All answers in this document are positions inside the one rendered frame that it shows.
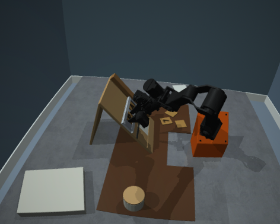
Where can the grey cylinder with tan lid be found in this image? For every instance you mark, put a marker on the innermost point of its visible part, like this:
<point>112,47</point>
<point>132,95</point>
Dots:
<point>133,198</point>

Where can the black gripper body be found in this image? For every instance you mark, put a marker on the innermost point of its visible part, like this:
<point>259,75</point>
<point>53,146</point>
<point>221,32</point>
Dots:
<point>142,117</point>

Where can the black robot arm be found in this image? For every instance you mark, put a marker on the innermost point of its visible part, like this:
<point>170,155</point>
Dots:
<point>210,108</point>

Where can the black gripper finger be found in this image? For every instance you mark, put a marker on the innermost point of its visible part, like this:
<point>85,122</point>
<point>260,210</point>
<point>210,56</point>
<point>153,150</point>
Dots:
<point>133,119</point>
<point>136,108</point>

